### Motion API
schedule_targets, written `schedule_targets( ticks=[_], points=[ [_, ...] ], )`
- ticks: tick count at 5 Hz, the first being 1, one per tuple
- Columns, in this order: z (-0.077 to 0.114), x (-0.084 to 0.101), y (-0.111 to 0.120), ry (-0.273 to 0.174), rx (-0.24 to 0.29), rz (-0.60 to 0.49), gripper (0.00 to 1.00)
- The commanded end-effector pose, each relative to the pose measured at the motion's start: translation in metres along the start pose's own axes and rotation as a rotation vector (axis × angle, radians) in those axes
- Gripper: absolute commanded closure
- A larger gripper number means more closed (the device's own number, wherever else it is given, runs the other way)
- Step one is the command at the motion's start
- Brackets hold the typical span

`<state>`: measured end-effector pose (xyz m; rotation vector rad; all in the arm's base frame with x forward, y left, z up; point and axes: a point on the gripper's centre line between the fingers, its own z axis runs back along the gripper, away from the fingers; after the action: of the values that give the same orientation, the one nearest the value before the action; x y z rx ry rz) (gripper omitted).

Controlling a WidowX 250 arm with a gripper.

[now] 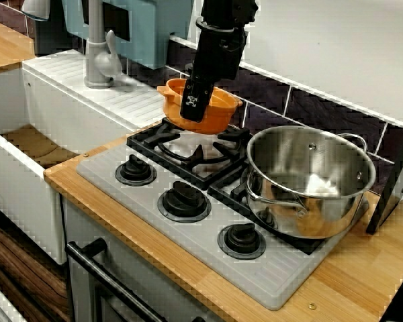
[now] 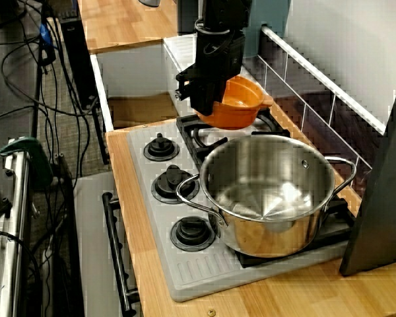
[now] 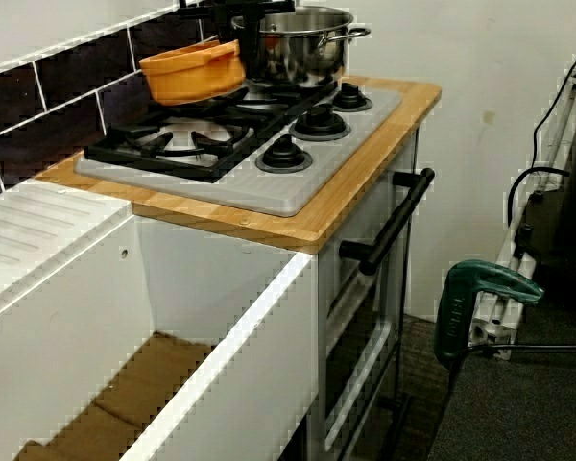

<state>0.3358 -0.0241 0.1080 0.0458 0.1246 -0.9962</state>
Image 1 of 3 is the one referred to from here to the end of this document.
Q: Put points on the wooden kitchen countertop board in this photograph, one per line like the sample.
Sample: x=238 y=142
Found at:
x=349 y=285

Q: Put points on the black board panel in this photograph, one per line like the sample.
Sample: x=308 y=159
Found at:
x=394 y=174

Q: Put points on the black stove knob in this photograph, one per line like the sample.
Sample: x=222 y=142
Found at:
x=184 y=201
x=136 y=169
x=242 y=239

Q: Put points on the teal box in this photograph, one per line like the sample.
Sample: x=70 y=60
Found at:
x=147 y=33

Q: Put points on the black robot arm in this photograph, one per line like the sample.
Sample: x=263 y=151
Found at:
x=228 y=10

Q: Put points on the clear plastic bottle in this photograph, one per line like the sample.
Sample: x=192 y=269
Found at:
x=95 y=50

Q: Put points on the white toy sink basin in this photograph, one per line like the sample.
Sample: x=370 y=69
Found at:
x=20 y=201

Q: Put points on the stainless steel cooking pot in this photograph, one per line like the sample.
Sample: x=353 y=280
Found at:
x=322 y=218

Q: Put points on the black burner grate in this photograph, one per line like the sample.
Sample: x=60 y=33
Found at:
x=196 y=156
x=236 y=196

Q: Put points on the white toy oven cabinet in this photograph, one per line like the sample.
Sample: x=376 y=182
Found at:
x=137 y=265

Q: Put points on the grey toy stove plate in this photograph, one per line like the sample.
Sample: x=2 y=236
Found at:
x=188 y=241

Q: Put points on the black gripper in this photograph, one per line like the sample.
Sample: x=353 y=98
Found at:
x=218 y=57

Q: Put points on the dark tile backsplash panel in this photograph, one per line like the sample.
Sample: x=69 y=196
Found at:
x=322 y=110

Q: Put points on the orange plastic toy pot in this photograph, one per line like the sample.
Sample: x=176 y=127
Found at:
x=215 y=122

